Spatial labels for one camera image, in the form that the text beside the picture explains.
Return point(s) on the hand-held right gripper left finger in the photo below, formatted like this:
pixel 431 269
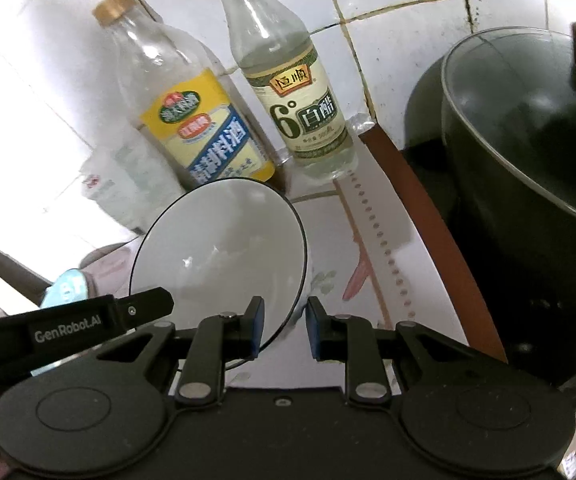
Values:
pixel 255 327

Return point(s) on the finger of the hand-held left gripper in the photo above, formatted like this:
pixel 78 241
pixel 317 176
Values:
pixel 148 306

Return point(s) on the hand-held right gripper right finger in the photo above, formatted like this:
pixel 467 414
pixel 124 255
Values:
pixel 314 332

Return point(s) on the white bowl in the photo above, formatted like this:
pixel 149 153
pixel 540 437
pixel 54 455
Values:
pixel 218 250

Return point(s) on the light blue round lid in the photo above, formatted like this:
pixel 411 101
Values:
pixel 68 285

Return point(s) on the floral tablecloth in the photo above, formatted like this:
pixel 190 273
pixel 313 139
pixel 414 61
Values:
pixel 367 240

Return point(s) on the white plastic salt bag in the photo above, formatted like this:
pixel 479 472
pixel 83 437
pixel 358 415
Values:
pixel 123 185

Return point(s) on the black stove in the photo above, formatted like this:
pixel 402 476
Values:
pixel 482 290

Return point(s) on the yellow label cooking wine bottle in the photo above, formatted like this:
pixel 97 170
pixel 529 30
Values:
pixel 193 130

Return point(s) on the clear white vinegar bottle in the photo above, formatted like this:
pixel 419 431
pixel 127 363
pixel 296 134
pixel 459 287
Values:
pixel 298 110

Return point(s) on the dark cooking pot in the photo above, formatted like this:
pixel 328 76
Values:
pixel 517 220

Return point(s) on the glass pot lid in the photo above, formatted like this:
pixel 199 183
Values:
pixel 532 110

